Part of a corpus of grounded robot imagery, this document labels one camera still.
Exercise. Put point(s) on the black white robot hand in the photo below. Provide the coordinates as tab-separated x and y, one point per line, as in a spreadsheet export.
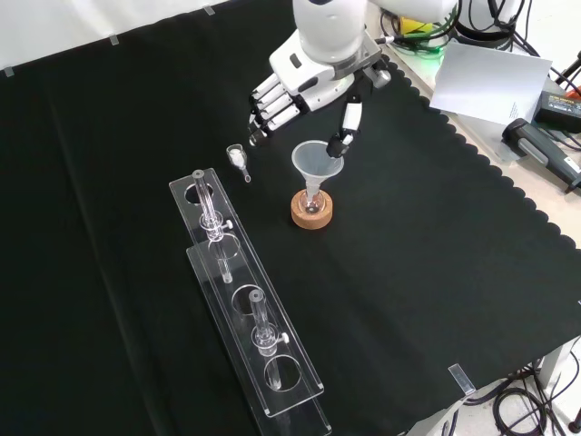
313	79

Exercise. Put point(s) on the clear plastic funnel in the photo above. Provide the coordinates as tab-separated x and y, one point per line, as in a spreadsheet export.
313	168

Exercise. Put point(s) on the clear acrylic funnel stand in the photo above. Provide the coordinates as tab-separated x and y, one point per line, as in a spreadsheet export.
245	268

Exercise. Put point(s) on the yellow stop button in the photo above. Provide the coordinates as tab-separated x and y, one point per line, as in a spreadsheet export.
410	25

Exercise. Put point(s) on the clear tape strip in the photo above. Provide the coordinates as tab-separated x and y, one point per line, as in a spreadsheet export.
9	72
209	10
461	378
115	40

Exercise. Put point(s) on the round-bottom glass flask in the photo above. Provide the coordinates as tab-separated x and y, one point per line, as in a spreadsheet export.
313	205

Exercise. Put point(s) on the pale board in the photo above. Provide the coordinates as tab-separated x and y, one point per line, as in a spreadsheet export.
490	82

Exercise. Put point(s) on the white round device base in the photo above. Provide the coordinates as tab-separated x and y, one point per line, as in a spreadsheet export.
485	20

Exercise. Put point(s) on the black cloth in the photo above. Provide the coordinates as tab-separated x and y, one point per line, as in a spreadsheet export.
408	236

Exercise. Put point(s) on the black grey handheld scanner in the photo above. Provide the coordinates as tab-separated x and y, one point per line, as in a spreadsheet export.
533	143

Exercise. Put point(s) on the black power adapter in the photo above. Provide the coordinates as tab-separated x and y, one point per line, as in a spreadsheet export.
560	106

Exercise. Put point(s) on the white table leg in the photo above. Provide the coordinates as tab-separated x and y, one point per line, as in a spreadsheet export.
556	377

